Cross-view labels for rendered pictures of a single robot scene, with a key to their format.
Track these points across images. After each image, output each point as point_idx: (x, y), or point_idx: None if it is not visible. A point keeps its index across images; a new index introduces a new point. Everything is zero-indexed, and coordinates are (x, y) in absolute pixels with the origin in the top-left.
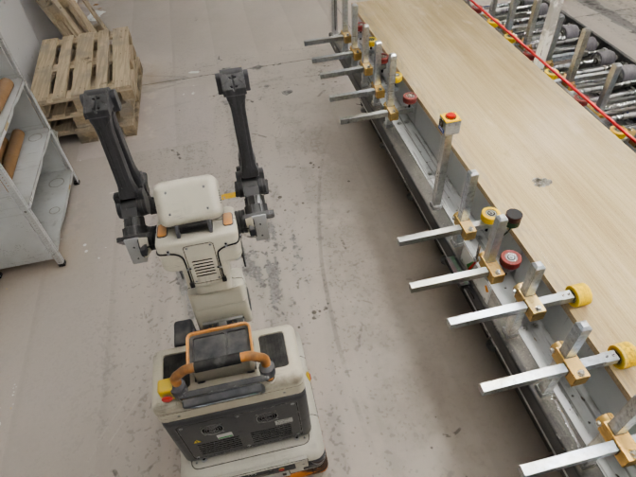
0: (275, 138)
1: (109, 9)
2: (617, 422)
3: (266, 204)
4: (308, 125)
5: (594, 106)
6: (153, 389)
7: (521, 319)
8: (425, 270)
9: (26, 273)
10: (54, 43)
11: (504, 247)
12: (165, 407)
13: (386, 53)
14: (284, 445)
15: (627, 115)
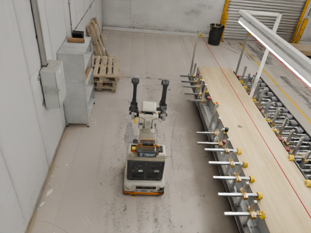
0: None
1: (108, 47)
2: (236, 171)
3: (165, 112)
4: (174, 101)
5: (241, 102)
6: (128, 150)
7: (224, 156)
8: (204, 152)
9: (76, 126)
10: (93, 57)
11: None
12: (131, 154)
13: (205, 83)
14: (153, 181)
15: (273, 116)
